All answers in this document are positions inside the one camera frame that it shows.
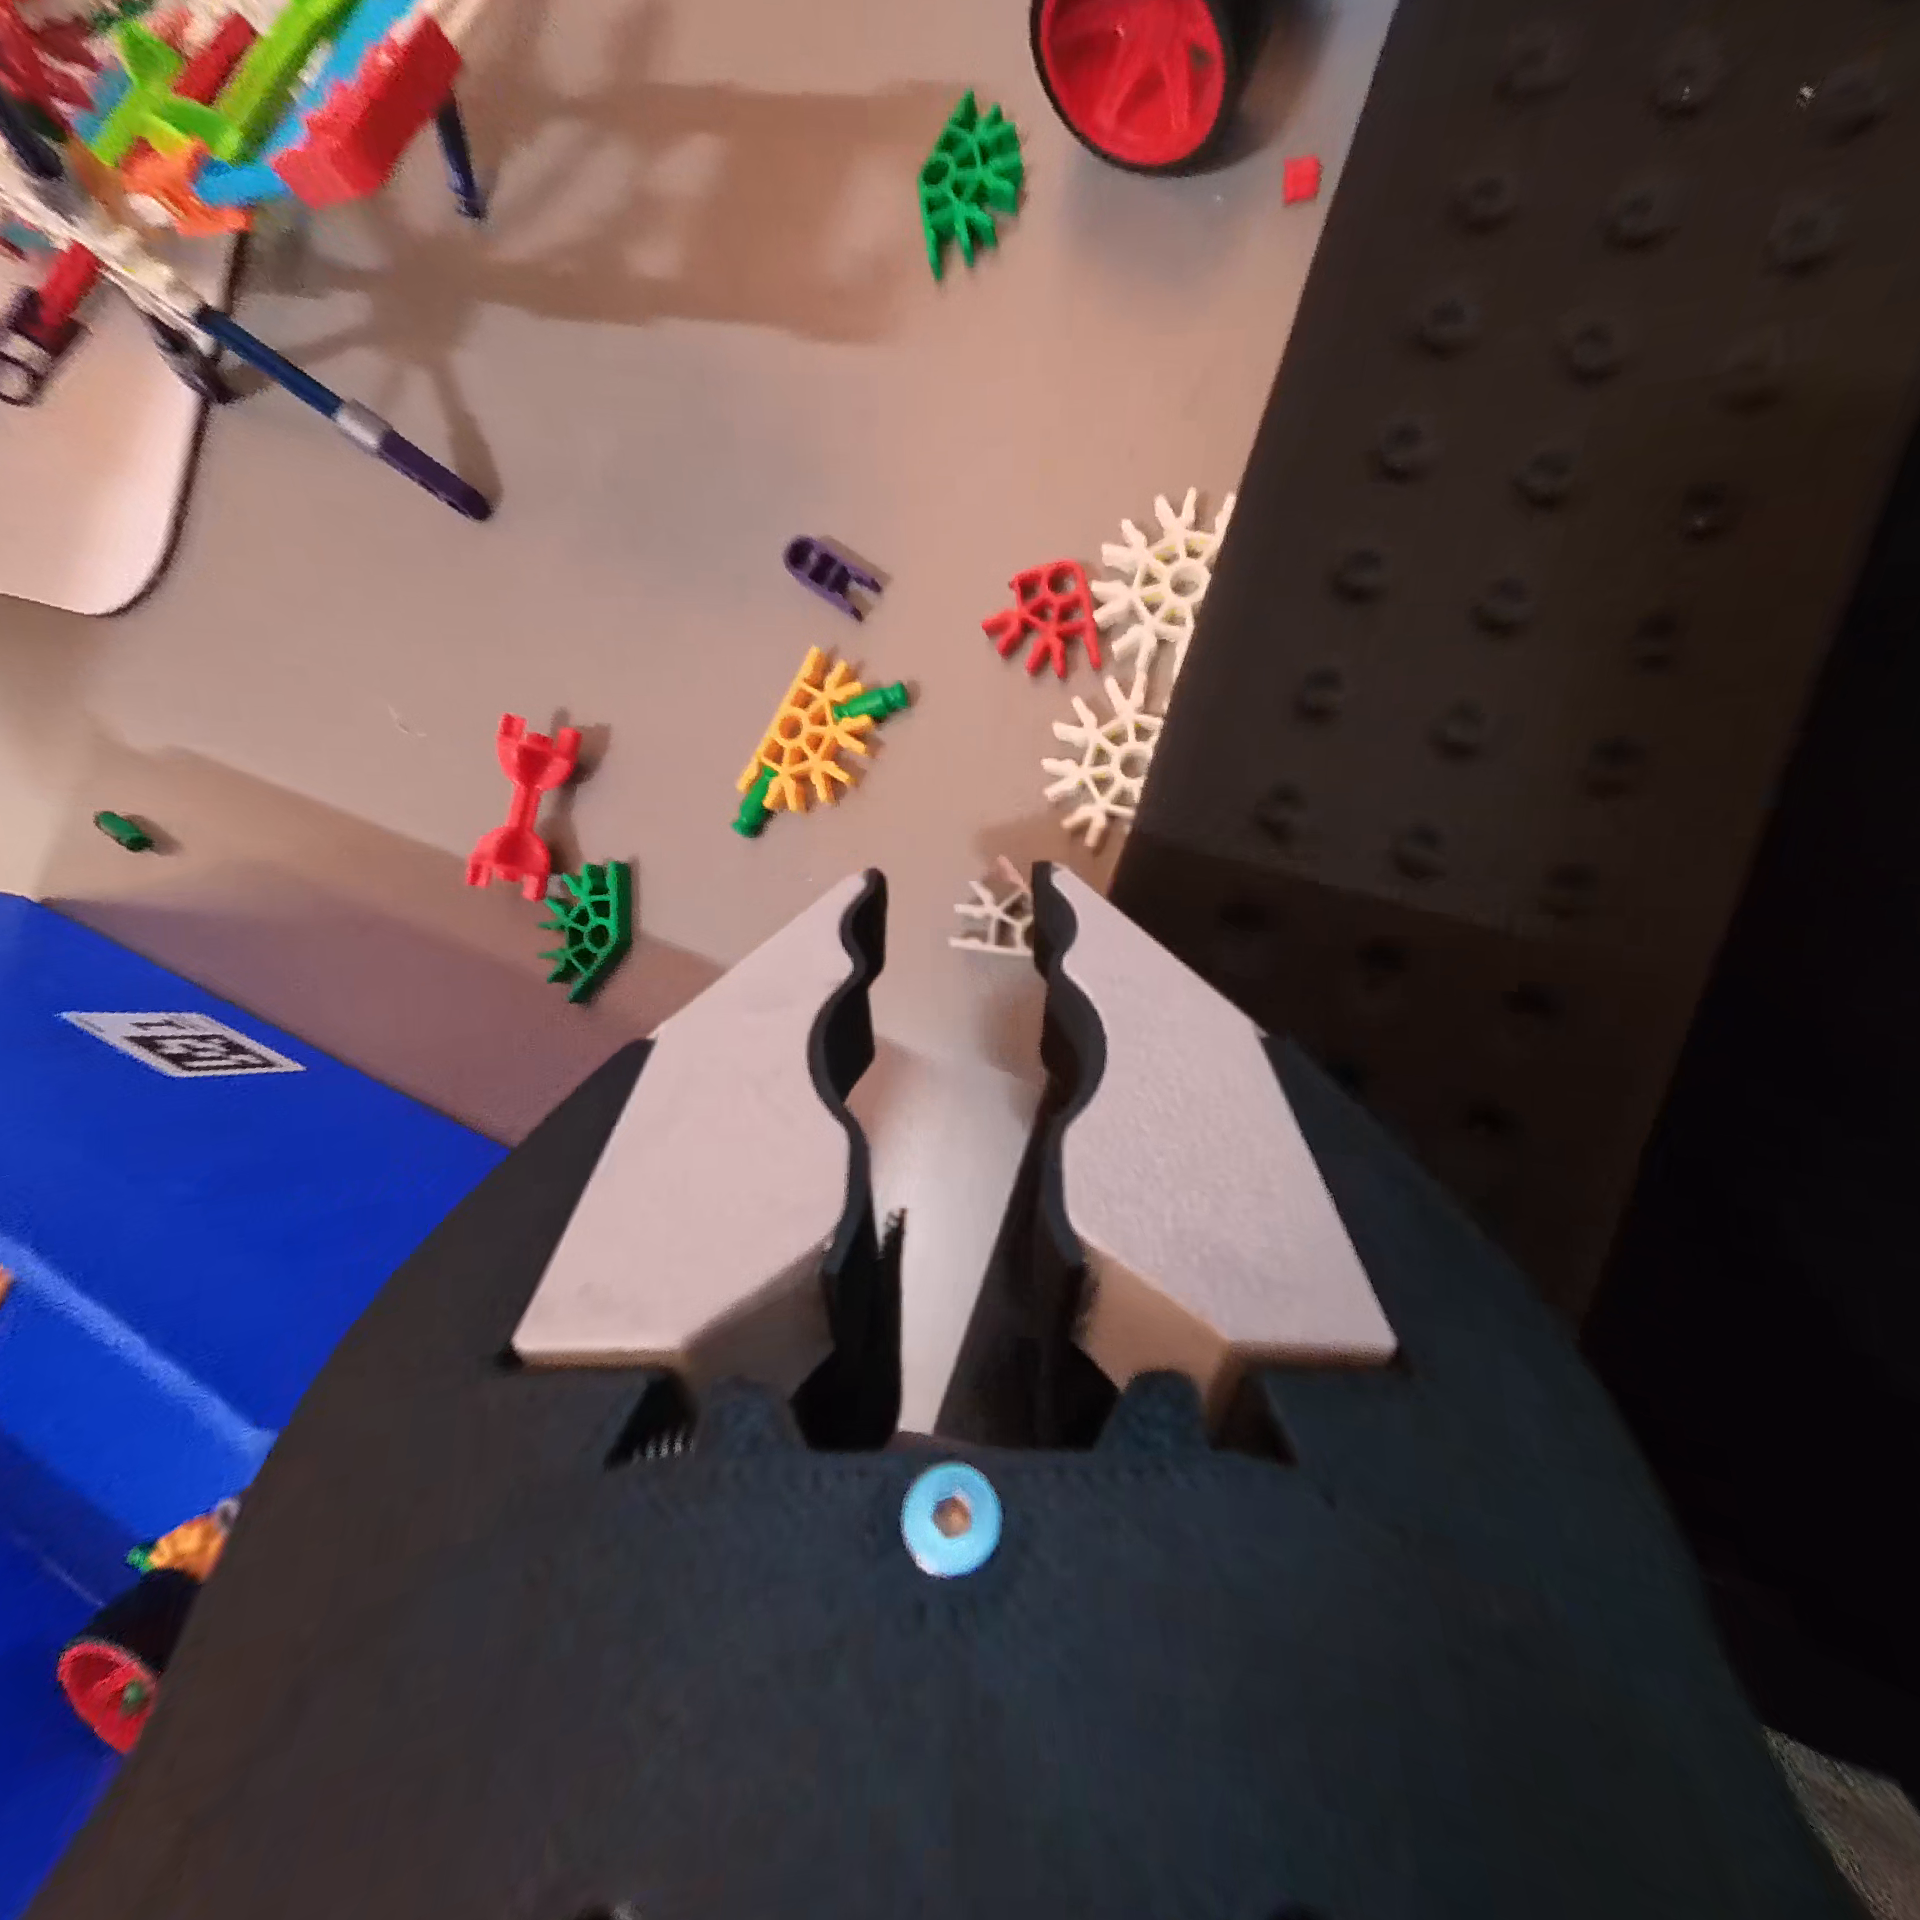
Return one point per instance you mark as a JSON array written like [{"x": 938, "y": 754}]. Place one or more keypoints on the red double-ended connector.
[{"x": 523, "y": 810}]

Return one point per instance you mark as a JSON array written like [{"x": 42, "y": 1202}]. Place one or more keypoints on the black wheel red hub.
[
  {"x": 120, "y": 1665},
  {"x": 1141, "y": 76}
]

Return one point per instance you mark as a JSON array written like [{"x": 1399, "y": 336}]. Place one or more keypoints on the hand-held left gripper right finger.
[{"x": 1215, "y": 1200}]

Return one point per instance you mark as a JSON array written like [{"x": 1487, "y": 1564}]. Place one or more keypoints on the white snowflake connector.
[
  {"x": 1162, "y": 580},
  {"x": 1106, "y": 758}
]

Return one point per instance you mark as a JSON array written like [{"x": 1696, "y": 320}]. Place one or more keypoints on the small red brick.
[{"x": 1300, "y": 179}]

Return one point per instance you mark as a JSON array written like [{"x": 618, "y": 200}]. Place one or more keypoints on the green fan connector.
[
  {"x": 592, "y": 930},
  {"x": 972, "y": 182}
]

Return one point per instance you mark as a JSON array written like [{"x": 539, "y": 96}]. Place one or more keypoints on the purple clip connector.
[{"x": 821, "y": 568}]

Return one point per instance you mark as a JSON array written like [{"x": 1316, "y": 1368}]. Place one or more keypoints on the blue plastic bin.
[{"x": 181, "y": 1276}]

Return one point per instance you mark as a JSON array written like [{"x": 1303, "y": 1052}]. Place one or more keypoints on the colourful construction toy model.
[{"x": 369, "y": 113}]

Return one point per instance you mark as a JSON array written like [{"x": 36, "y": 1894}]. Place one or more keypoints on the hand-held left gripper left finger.
[{"x": 690, "y": 1200}]

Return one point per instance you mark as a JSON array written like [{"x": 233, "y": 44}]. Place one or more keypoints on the red fan connector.
[{"x": 1047, "y": 616}]

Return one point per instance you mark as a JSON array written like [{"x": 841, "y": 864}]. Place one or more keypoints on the black perforated chair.
[{"x": 1499, "y": 600}]

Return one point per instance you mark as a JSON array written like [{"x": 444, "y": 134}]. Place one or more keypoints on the orange toy piece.
[{"x": 193, "y": 1545}]

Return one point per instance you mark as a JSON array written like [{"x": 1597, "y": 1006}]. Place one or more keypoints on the small green rod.
[{"x": 123, "y": 831}]

